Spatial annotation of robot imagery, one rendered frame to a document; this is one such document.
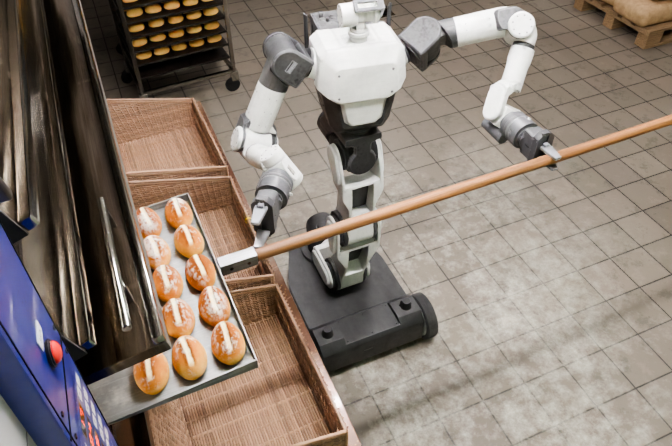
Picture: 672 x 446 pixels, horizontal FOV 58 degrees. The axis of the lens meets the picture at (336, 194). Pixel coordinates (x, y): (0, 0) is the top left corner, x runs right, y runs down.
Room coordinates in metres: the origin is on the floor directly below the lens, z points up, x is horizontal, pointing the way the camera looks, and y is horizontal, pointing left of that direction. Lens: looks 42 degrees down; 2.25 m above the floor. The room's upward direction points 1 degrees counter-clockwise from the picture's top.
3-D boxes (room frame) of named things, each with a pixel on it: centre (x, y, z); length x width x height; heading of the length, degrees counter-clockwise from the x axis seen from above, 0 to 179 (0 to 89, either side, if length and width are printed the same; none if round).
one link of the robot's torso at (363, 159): (1.71, -0.04, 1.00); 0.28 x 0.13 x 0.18; 23
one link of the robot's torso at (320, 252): (1.76, -0.02, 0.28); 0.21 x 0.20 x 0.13; 23
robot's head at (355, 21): (1.62, -0.07, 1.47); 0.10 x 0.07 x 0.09; 104
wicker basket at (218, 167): (2.02, 0.75, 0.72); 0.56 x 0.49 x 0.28; 24
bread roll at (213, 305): (0.81, 0.27, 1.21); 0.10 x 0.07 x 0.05; 23
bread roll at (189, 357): (0.69, 0.30, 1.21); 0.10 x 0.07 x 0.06; 24
